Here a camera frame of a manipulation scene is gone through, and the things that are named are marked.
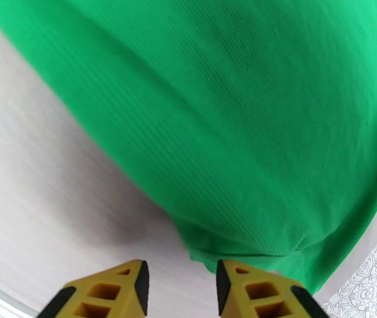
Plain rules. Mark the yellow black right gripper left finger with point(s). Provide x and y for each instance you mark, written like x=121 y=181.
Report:
x=108 y=294

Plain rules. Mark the green cloth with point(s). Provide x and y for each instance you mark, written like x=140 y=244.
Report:
x=224 y=111

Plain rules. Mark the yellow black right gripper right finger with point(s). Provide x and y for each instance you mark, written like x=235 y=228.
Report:
x=258 y=294

